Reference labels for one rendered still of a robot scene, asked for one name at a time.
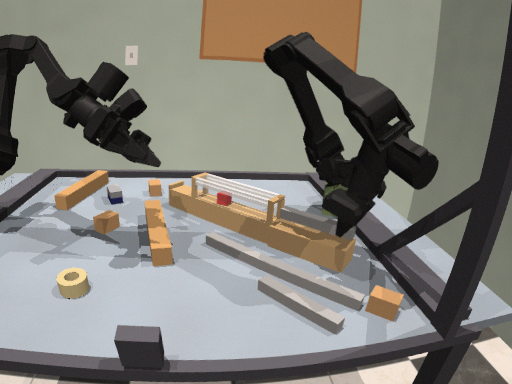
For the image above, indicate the small tan block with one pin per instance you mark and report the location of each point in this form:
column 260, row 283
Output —
column 155, row 187
column 106, row 222
column 384, row 303

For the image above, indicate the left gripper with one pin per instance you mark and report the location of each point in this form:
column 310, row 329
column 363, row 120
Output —
column 116, row 138

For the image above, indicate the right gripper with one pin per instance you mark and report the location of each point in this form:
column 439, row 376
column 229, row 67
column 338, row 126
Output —
column 348, row 205

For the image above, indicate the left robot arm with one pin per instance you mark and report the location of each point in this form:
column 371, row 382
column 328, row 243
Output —
column 15, row 53

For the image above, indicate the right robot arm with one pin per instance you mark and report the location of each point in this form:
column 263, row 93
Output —
column 367, row 103

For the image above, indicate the beige roll of tape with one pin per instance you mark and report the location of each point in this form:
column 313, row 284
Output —
column 75, row 289

